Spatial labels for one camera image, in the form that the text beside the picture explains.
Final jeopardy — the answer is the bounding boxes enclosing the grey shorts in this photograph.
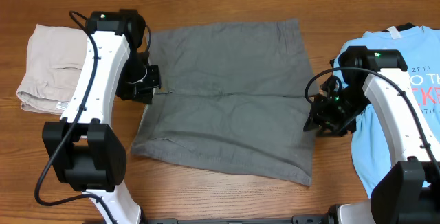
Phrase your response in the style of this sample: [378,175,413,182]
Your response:
[131,19,315,186]

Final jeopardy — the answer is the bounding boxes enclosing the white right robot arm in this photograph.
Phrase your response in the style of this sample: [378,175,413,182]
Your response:
[301,46,439,224]

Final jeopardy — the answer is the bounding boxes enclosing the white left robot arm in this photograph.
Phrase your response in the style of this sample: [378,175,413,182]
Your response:
[34,9,162,224]

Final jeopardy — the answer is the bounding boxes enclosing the folded beige shorts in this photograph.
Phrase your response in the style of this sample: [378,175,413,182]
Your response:
[16,25,87,115]

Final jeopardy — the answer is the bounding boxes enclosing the light blue printed t-shirt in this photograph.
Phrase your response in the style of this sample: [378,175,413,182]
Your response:
[341,25,439,195]

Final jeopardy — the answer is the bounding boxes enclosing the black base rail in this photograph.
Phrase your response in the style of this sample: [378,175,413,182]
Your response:
[140,214,338,224]

